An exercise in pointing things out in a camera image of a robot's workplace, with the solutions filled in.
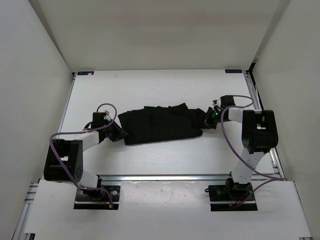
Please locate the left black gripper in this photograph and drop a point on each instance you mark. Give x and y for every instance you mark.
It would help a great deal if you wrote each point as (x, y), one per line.
(119, 134)

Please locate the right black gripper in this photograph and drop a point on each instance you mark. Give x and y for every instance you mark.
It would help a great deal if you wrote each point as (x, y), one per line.
(208, 121)

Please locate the black pleated skirt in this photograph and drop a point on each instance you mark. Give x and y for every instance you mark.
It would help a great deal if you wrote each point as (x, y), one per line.
(158, 124)

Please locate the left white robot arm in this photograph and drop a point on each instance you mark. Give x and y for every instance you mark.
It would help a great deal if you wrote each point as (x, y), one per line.
(65, 161)

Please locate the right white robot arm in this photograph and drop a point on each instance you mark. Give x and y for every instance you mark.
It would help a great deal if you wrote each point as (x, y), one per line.
(259, 134)

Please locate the right blue corner sticker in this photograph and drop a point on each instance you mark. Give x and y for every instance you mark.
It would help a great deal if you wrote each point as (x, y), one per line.
(233, 71)

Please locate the blue corner sticker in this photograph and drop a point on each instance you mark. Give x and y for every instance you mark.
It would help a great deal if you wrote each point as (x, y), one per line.
(85, 73)
(233, 71)

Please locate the left blue corner sticker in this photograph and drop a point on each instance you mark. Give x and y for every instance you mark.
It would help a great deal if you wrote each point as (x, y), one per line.
(85, 73)

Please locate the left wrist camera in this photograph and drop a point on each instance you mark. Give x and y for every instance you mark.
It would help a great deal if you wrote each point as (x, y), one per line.
(107, 115)

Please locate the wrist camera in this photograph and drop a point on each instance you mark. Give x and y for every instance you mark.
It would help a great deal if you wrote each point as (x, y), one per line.
(107, 115)
(216, 104)

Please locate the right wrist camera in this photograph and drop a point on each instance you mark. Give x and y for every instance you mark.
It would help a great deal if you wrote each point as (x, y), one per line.
(216, 104)

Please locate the aluminium frame rail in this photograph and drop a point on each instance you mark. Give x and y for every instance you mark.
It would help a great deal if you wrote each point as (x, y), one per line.
(253, 90)

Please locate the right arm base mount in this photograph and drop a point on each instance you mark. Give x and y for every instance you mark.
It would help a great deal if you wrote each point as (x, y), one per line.
(231, 197)

